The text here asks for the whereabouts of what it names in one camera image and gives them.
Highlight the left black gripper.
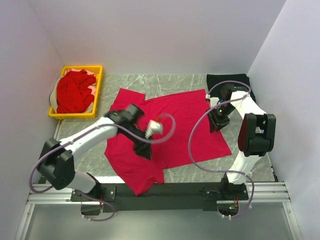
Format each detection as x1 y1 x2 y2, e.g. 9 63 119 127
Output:
122 122 154 161

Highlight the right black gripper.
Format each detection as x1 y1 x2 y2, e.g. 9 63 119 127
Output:
205 103 236 134

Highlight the crimson red t shirt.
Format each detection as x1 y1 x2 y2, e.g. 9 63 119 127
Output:
103 87 232 197

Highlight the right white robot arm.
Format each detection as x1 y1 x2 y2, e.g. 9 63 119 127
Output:
208 80 276 200

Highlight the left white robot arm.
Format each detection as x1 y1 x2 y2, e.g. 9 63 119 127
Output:
36 104 153 201

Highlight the folded black t shirt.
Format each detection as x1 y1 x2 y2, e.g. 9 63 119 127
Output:
205 73 250 102

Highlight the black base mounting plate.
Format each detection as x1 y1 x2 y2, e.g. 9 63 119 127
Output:
69 181 251 216

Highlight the dark red t shirt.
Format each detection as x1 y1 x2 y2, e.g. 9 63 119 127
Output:
56 69 97 114

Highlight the yellow plastic basket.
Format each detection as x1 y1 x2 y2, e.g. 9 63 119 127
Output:
48 65 103 120

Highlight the beige cloth in basket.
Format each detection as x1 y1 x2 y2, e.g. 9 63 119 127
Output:
49 75 63 113

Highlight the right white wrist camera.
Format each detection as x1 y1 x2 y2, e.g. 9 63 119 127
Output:
205 94 220 108

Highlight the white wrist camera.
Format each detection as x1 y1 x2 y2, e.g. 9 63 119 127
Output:
145 120 163 139
205 94 220 108

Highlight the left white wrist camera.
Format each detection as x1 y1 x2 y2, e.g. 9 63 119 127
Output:
145 120 163 139

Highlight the aluminium frame rail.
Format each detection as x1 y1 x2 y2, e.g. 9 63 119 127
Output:
26 182 291 205

